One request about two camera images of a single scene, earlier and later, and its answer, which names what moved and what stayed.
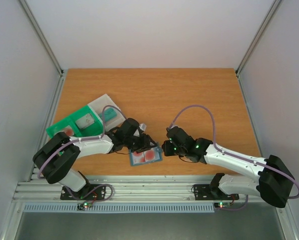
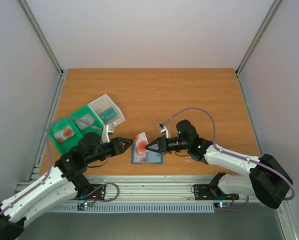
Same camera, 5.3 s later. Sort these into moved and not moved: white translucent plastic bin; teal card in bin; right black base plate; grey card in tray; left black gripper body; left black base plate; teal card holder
Moved: left black gripper body
Not moved: left black base plate; grey card in tray; white translucent plastic bin; teal card in bin; right black base plate; teal card holder
